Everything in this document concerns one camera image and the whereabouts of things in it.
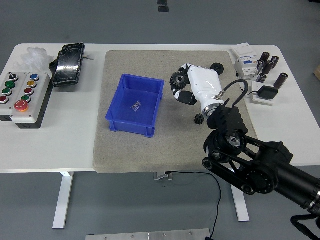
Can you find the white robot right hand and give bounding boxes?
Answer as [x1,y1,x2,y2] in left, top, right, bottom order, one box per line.
[170,63,224,113]

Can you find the large black gear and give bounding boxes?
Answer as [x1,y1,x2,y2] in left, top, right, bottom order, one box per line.
[170,71,188,90]

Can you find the small black gear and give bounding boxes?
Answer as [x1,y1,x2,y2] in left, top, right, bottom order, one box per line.
[193,113,207,126]

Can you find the small black hex nut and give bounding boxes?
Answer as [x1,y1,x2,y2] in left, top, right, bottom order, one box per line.
[210,62,225,75]

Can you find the blue plastic box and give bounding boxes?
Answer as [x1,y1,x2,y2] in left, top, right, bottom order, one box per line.
[104,73,165,139]

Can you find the button box with emergency stop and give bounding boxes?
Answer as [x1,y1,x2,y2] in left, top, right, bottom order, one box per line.
[9,72,53,130]

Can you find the white circuit breaker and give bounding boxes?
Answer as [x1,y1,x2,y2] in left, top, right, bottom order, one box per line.
[230,43,260,81]

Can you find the grey-brown felt mat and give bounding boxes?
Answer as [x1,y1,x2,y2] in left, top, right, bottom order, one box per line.
[92,50,259,174]

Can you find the white table leg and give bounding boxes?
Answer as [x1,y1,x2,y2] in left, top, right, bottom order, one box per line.
[230,184,251,223]
[52,172,75,230]

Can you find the black foil-wrapped pack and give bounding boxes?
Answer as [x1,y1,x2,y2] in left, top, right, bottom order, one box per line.
[48,42,86,88]

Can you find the silver metal plate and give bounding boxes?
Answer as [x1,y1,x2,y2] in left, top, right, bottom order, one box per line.
[85,228,211,240]

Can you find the clear crumpled plastic wrap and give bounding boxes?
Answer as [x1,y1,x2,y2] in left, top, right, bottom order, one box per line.
[13,46,54,74]

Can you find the grey metal table bracket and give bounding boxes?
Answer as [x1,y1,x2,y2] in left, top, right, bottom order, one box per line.
[153,171,174,181]

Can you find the thin black hanging cable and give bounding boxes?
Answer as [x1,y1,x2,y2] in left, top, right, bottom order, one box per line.
[166,170,223,240]

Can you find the black strap loop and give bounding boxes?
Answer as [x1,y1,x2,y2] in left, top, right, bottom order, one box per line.
[290,214,320,240]

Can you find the button box with selector switch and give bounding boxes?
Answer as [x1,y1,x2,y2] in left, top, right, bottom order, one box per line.
[0,72,26,123]

